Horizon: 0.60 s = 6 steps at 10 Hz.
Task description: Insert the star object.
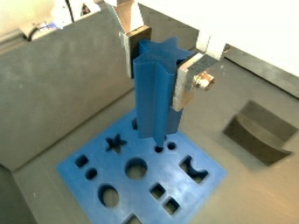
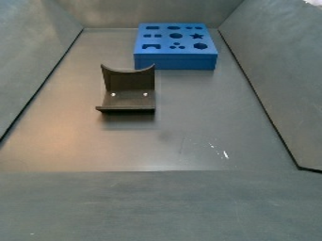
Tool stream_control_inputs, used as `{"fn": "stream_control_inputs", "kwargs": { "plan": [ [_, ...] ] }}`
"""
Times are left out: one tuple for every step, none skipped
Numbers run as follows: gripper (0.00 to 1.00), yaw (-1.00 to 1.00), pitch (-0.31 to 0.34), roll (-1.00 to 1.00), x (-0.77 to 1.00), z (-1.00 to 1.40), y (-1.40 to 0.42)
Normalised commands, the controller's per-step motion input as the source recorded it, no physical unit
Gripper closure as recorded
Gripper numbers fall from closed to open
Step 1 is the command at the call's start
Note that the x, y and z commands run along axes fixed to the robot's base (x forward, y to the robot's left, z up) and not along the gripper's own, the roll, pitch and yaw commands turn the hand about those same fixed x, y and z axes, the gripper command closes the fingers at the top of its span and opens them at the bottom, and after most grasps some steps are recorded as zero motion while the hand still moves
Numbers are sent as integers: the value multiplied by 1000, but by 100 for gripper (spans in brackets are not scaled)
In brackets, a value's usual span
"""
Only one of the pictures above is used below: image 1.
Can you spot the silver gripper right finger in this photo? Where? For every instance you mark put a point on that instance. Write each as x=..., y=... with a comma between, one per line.
x=190, y=78

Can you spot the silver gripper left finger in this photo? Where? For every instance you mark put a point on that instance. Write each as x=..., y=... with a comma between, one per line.
x=132, y=29

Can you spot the blue star-shaped peg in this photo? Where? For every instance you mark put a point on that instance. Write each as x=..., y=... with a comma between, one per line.
x=154, y=74

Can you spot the dark rectangular recess fixture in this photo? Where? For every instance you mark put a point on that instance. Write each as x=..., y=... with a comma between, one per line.
x=260, y=132

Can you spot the blue shape-sorting board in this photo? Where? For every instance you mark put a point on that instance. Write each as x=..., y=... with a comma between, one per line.
x=128, y=182

